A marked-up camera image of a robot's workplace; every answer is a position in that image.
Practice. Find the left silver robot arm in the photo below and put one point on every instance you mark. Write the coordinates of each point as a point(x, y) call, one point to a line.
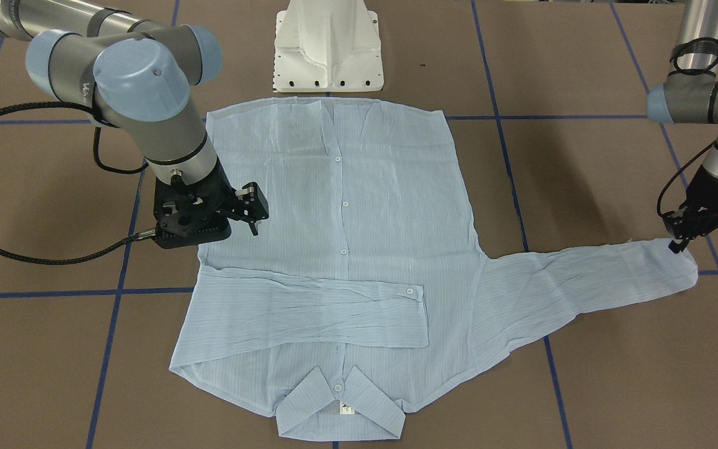
point(690, 96)

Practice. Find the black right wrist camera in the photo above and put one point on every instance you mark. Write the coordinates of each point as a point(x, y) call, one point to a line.
point(250, 205)

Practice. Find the light blue button-up shirt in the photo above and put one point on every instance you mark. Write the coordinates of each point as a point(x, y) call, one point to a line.
point(366, 296)

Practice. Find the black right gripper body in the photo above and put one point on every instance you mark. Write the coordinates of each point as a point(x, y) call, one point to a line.
point(222, 191)

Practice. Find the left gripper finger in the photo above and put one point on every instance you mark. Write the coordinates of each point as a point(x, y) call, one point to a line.
point(678, 246)

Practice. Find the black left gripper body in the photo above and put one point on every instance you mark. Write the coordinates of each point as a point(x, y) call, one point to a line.
point(710, 193)

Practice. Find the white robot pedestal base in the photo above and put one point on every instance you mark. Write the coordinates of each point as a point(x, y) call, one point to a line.
point(327, 47)

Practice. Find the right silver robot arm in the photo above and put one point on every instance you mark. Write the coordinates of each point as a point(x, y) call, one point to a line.
point(134, 74)

